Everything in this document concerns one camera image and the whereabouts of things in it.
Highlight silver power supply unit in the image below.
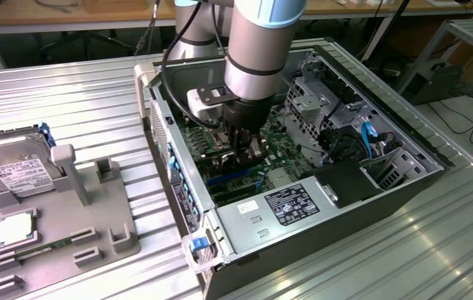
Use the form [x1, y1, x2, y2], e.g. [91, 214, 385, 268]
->
[214, 175, 342, 256]

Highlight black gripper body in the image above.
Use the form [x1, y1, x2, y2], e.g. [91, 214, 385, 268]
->
[222, 93, 278, 136]

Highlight silver disk bay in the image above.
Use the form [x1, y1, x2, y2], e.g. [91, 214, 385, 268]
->
[359, 148, 429, 191]

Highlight silver CPU chip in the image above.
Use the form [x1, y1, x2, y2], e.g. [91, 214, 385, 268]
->
[0, 214, 38, 244]

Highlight hard disk in blue caddy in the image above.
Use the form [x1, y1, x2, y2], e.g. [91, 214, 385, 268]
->
[0, 123, 66, 198]

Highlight black open PC case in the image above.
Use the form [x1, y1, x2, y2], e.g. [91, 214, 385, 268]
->
[134, 43, 457, 300]

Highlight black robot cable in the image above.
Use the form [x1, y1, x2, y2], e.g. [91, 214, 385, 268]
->
[162, 0, 223, 129]

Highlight green motherboard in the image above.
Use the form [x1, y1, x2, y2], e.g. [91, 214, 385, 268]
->
[172, 102, 329, 209]

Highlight grey hanging cable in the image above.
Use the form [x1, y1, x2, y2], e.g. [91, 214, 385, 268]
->
[134, 0, 160, 56]

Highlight silver drive cage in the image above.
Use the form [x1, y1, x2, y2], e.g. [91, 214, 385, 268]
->
[285, 74, 367, 126]

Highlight black box on floor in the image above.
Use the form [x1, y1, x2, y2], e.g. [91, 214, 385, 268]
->
[407, 61, 463, 106]

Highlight black plastic cover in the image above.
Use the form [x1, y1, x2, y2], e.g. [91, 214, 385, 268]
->
[315, 162, 383, 210]

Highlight blue SATA wire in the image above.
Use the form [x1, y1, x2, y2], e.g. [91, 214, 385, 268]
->
[361, 121, 374, 160]

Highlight silver chipset heatsink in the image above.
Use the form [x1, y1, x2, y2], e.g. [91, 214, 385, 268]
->
[267, 170, 295, 186]

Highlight wooden desk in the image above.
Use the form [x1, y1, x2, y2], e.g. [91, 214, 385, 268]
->
[0, 0, 473, 68]

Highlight green RAM stick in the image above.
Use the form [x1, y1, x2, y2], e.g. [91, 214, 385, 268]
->
[0, 237, 75, 260]

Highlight grey printed parts rack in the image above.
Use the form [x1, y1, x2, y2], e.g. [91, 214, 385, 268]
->
[0, 144, 144, 298]

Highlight black chair base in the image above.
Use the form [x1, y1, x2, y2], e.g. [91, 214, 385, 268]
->
[38, 29, 132, 62]

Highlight blue expansion slot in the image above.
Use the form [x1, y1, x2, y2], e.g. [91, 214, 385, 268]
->
[206, 169, 251, 186]

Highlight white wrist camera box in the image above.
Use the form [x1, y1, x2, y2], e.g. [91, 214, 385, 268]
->
[186, 86, 238, 128]

